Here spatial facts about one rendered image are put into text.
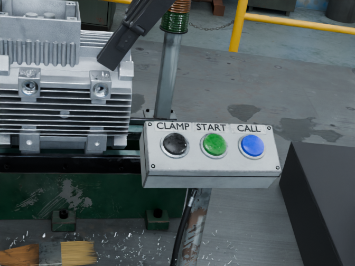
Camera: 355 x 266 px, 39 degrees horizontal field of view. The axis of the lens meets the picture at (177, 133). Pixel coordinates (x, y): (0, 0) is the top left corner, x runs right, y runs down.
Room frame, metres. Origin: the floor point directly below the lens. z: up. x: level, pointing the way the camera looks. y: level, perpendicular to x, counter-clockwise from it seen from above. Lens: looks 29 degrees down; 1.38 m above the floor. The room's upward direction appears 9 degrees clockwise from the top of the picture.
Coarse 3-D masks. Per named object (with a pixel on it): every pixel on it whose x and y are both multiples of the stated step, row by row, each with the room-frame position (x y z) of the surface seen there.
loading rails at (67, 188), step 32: (128, 128) 0.82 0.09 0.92; (0, 160) 0.65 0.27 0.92; (32, 160) 0.66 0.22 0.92; (64, 160) 0.67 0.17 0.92; (96, 160) 0.69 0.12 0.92; (128, 160) 0.70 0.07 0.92; (0, 192) 0.65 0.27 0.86; (32, 192) 0.66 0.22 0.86; (64, 192) 0.67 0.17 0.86; (96, 192) 0.69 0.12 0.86; (128, 192) 0.70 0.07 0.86; (160, 192) 0.72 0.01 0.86; (64, 224) 0.64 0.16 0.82; (160, 224) 0.68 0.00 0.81
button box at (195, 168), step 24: (144, 144) 0.53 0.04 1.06; (192, 144) 0.54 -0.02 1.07; (240, 144) 0.55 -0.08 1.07; (264, 144) 0.56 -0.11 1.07; (144, 168) 0.52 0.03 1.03; (168, 168) 0.50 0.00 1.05; (192, 168) 0.51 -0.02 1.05; (216, 168) 0.52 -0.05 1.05; (240, 168) 0.53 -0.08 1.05; (264, 168) 0.53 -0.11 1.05
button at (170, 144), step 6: (174, 132) 0.54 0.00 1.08; (168, 138) 0.53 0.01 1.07; (174, 138) 0.53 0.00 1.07; (180, 138) 0.53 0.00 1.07; (168, 144) 0.52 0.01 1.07; (174, 144) 0.52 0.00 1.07; (180, 144) 0.53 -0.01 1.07; (186, 144) 0.53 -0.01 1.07; (168, 150) 0.52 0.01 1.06; (174, 150) 0.52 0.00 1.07; (180, 150) 0.52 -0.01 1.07
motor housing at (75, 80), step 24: (96, 48) 0.72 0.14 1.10; (48, 72) 0.68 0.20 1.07; (72, 72) 0.69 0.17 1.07; (0, 96) 0.63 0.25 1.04; (48, 96) 0.65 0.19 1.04; (72, 96) 0.66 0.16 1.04; (120, 96) 0.69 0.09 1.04; (0, 120) 0.64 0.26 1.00; (24, 120) 0.63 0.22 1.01; (48, 120) 0.64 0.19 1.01; (72, 120) 0.65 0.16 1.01; (96, 120) 0.67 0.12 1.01; (120, 120) 0.68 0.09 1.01; (48, 144) 0.69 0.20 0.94; (72, 144) 0.70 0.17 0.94
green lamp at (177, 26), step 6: (168, 12) 1.07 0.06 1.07; (162, 18) 1.08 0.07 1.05; (168, 18) 1.07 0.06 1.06; (174, 18) 1.06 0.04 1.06; (180, 18) 1.07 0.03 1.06; (186, 18) 1.08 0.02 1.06; (162, 24) 1.08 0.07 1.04; (168, 24) 1.06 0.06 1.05; (174, 24) 1.06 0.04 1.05; (180, 24) 1.07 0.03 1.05; (186, 24) 1.08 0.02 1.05; (168, 30) 1.07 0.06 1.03; (174, 30) 1.06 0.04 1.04; (180, 30) 1.07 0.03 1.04
